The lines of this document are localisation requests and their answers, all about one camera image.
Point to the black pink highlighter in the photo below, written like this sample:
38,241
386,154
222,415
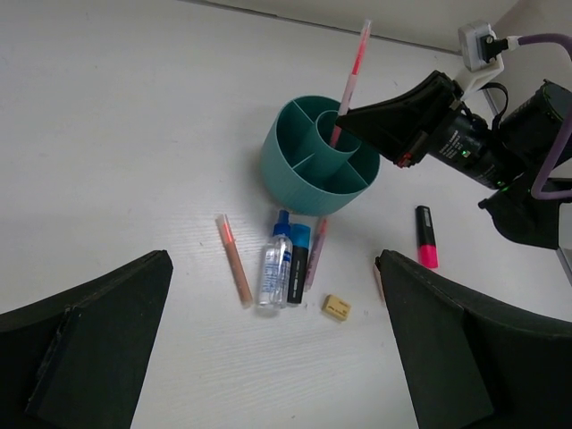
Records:
426,243

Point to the clear spray bottle blue cap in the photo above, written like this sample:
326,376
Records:
275,268

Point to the teal round compartment organizer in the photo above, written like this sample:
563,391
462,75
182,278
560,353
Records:
299,168

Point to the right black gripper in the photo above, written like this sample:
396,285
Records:
431,119

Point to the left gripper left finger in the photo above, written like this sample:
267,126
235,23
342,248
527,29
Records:
78,359

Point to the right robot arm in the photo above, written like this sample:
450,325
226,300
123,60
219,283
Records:
516,214

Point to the red pink pen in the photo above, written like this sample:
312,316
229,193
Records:
353,76

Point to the orange marker pen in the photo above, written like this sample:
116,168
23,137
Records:
237,270

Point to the black marker blue cap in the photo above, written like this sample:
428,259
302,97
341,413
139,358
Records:
300,237

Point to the pink purple pen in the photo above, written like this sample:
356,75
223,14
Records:
315,252

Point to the yellow eraser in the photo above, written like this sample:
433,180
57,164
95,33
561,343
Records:
336,308

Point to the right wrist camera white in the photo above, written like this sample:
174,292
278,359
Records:
478,70

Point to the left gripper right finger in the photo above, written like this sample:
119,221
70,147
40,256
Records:
472,361

